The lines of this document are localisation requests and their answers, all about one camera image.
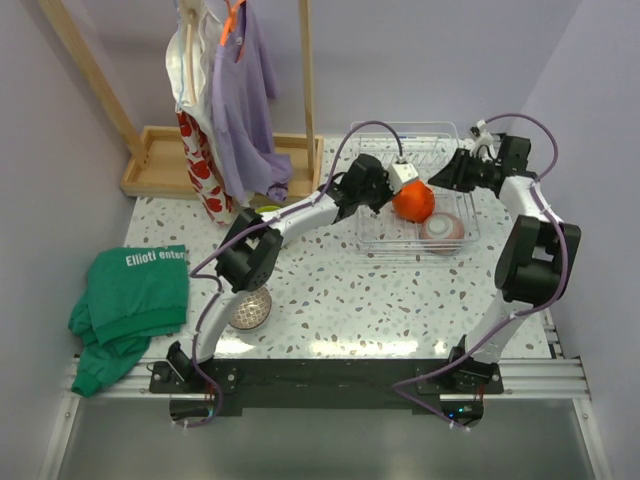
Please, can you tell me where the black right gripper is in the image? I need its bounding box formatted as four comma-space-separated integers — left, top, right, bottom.
427, 149, 498, 194

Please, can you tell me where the pink white ceramic bowl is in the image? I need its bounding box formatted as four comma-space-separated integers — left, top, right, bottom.
419, 212, 465, 255

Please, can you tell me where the lime green bowl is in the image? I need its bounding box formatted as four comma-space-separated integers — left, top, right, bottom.
256, 205, 281, 214

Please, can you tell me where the brown patterned ceramic bowl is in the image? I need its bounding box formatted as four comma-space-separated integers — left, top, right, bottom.
229, 287, 273, 332

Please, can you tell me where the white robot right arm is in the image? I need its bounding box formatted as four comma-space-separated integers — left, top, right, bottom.
428, 135, 582, 393

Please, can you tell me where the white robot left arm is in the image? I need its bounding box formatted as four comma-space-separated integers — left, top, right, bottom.
165, 154, 396, 392

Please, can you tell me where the wooden clothes rack stand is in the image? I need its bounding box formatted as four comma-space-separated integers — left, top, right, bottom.
39, 1, 324, 203

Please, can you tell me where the lilac purple shirt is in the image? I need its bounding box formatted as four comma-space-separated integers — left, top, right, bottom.
212, 1, 293, 204

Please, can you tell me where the red floral white garment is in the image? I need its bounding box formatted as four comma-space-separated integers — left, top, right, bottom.
165, 1, 234, 225

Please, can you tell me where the orange clothes hanger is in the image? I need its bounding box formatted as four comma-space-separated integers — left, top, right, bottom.
219, 0, 246, 63

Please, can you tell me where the wooden clothes hanger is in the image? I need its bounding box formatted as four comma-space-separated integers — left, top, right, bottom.
177, 0, 203, 104

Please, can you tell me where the green sweatshirt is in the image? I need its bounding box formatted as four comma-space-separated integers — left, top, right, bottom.
68, 245, 189, 398

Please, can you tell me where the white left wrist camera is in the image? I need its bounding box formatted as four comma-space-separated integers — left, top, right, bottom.
387, 162, 419, 194

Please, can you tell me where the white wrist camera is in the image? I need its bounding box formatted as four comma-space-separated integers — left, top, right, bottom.
469, 119, 497, 152
387, 162, 419, 194

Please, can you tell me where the white wire dish rack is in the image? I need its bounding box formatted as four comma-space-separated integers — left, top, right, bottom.
351, 121, 480, 257

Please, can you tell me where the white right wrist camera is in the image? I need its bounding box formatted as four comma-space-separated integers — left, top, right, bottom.
469, 119, 497, 152

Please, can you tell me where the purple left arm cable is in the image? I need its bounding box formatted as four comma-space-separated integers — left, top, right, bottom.
187, 119, 405, 427

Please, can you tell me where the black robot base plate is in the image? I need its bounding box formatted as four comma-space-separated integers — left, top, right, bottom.
149, 359, 504, 420

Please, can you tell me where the aluminium rail frame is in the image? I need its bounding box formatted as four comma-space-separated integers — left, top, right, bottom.
37, 132, 614, 480

